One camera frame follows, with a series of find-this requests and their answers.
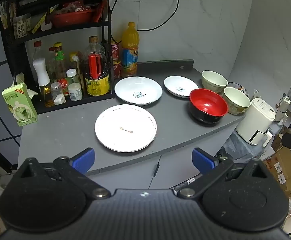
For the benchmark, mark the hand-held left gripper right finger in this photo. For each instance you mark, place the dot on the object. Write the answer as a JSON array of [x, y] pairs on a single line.
[[202, 160]]

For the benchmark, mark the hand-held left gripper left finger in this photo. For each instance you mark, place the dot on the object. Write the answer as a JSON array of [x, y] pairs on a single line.
[[83, 159]]

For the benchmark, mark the white deep plate script print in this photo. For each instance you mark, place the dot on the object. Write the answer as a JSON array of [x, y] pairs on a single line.
[[138, 90]]

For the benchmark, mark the white handheld appliance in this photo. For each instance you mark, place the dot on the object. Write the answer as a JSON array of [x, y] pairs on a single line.
[[283, 107]]

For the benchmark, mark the clear plastic bag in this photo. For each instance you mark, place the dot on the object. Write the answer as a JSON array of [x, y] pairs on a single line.
[[238, 145]]

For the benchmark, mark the white air fryer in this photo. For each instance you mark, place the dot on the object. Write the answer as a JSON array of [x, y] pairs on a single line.
[[255, 120]]

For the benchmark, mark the white flat plate gold rim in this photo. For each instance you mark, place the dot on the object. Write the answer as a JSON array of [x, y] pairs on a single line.
[[125, 130]]

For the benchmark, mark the red and black bowl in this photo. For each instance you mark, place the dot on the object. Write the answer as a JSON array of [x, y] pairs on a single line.
[[208, 103]]

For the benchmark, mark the cream patterned bowl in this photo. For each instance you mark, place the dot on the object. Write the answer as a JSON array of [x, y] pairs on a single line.
[[236, 100], [214, 80]]

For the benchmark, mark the small clear jar white label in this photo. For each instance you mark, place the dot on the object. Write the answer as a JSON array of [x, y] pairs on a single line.
[[58, 91]]

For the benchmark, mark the small white plate blue print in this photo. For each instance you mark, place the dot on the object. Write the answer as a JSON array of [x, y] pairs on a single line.
[[180, 86]]

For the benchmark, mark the dark bowl with wrappers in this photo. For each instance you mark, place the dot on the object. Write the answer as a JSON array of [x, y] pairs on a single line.
[[239, 87]]

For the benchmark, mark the oil bottle yellow label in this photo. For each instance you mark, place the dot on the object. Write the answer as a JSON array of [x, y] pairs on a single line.
[[96, 80]]

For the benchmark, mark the glass bottle white cap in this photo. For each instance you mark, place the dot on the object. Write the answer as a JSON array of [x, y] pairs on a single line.
[[72, 73]]

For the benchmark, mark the brown seasoning pouch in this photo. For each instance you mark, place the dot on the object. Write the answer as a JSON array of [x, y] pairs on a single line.
[[80, 67]]

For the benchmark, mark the red drink can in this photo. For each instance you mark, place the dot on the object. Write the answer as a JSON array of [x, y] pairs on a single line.
[[116, 70], [115, 51]]

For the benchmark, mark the oil bottle tall white cap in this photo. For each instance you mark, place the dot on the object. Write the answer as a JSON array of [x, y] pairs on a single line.
[[42, 72]]

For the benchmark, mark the white crumpled tissue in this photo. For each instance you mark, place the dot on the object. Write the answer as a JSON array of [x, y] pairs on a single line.
[[19, 78]]

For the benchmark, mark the green label sauce bottle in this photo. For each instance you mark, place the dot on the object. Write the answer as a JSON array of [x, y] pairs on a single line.
[[60, 55]]

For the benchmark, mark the orange juice bottle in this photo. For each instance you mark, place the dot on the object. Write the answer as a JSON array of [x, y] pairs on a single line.
[[129, 55]]

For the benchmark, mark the clear bottle red cap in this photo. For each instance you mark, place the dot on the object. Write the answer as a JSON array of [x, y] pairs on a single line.
[[38, 48]]

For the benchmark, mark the black metal shelf rack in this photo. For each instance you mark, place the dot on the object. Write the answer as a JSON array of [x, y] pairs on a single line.
[[18, 52]]

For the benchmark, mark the red plastic basket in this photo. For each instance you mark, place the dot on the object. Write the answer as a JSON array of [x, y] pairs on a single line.
[[71, 17]]

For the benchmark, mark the yellow seasoning packet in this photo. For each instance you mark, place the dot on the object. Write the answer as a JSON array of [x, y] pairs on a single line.
[[39, 23]]

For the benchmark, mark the beige seasoning packet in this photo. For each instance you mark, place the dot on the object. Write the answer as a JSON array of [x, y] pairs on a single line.
[[21, 27]]

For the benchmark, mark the red seasoning packet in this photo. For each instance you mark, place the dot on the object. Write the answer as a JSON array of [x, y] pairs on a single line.
[[99, 11]]

